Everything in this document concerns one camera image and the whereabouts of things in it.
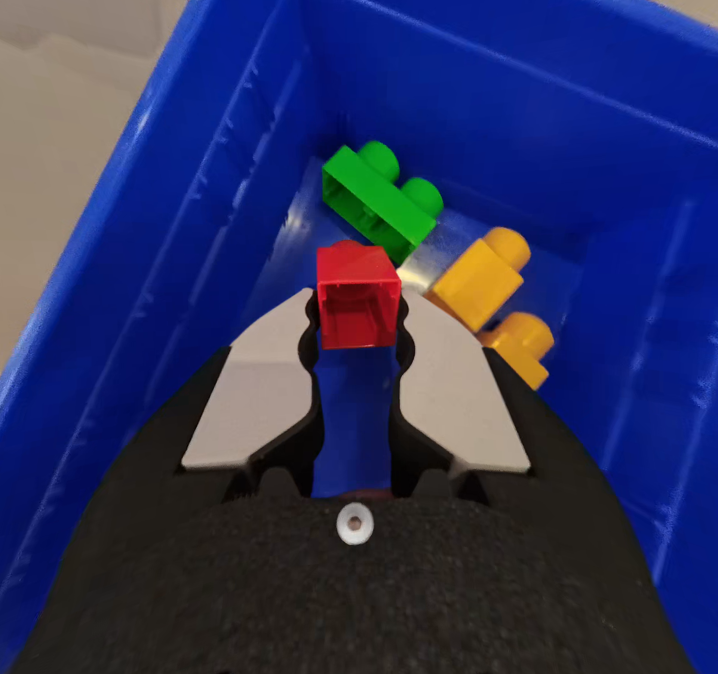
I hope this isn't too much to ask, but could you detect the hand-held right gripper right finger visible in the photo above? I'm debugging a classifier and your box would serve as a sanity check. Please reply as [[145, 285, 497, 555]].
[[388, 287, 533, 498]]

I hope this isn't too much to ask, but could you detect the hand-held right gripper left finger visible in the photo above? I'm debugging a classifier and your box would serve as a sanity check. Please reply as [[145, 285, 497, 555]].
[[181, 287, 326, 498]]

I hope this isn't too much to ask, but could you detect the red single-stud block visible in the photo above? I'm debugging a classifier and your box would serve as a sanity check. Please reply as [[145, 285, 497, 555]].
[[316, 239, 404, 351]]

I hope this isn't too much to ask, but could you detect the green two-stud block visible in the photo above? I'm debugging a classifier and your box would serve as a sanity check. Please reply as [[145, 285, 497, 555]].
[[321, 140, 445, 267]]

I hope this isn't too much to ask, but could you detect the blue plastic bin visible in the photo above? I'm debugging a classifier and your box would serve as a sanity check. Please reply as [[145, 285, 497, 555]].
[[0, 0, 718, 674]]

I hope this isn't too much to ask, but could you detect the grey desk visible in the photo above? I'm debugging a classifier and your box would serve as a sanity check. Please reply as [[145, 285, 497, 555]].
[[0, 0, 718, 375]]

